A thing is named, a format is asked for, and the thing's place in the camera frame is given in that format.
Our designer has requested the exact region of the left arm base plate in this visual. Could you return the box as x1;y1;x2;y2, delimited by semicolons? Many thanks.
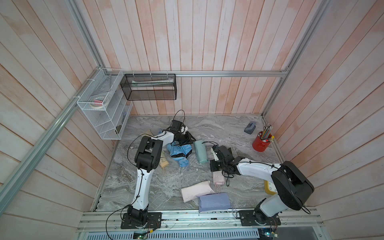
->
121;212;162;230

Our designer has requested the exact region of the mint green umbrella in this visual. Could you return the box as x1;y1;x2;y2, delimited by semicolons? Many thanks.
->
194;140;209;164

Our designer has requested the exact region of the tape roll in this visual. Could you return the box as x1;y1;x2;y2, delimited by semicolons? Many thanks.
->
89;96;109;110

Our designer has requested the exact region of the small pink umbrella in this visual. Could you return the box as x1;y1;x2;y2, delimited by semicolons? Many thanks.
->
213;171;226;186

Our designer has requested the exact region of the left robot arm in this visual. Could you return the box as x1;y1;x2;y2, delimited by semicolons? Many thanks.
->
123;120;196;226

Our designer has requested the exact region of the black mesh basket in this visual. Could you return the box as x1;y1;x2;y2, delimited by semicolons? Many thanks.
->
120;74;178;101

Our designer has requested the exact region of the beige umbrella sleeve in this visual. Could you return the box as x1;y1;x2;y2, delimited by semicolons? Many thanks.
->
145;130;166;139

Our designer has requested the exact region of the red pencil cup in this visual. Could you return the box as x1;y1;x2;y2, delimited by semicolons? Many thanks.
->
252;124;275;153

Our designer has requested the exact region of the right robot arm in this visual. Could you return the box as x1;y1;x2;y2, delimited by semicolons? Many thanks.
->
211;145;315;225

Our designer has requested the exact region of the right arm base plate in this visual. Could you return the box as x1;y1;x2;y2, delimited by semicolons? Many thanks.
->
238;210;281;227

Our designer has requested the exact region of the blue umbrella sleeve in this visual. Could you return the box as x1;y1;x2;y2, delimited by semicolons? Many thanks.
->
167;143;192;158

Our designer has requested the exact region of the yellow alarm clock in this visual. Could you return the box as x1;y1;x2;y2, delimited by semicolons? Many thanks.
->
264;181;278;195

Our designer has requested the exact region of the blue umbrella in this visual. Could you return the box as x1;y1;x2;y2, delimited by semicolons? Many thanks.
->
173;157;190;168

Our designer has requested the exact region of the grey stapler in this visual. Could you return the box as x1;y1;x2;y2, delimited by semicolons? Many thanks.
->
244;121;257;135

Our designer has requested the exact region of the lavender umbrella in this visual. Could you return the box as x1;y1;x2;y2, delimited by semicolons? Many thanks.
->
198;193;231;213

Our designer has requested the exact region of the white wire shelf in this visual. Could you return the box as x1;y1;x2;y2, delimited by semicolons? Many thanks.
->
77;68;133;140

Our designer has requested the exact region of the black umbrella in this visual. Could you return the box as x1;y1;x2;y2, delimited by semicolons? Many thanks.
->
222;172;234;187

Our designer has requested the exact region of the large pink umbrella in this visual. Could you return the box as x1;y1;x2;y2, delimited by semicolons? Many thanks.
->
181;181;215;203

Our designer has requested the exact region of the beige umbrella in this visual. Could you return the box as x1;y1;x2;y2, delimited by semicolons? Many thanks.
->
159;151;169;176

